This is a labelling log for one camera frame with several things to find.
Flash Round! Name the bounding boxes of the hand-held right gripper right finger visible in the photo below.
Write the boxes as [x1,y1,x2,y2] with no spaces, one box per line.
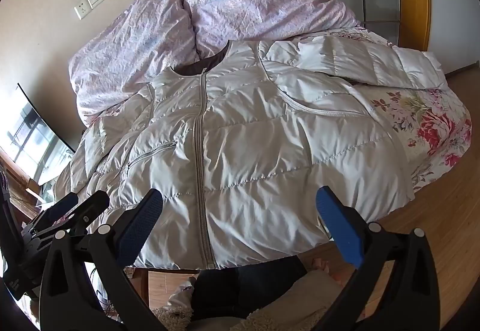
[315,186,441,331]

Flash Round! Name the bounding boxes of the person's dark trouser legs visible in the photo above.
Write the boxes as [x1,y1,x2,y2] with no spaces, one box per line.
[190,255,312,321]

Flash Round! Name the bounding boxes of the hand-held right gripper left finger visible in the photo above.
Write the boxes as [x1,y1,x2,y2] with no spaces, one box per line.
[38,188,166,331]

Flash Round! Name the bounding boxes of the white pillow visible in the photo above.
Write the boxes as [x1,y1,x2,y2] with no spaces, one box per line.
[56,35,451,271]

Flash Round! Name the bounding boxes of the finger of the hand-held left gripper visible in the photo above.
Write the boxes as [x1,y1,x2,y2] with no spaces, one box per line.
[22,192,79,238]
[56,190,110,242]

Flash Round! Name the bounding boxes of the floral bed sheet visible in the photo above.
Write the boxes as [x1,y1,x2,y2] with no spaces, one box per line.
[326,25,472,200]

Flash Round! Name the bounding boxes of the white wall socket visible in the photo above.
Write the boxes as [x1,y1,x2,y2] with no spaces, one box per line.
[74,1,91,20]

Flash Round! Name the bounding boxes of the wooden side table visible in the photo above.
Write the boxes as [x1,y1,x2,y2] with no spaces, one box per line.
[0,151,57,213]

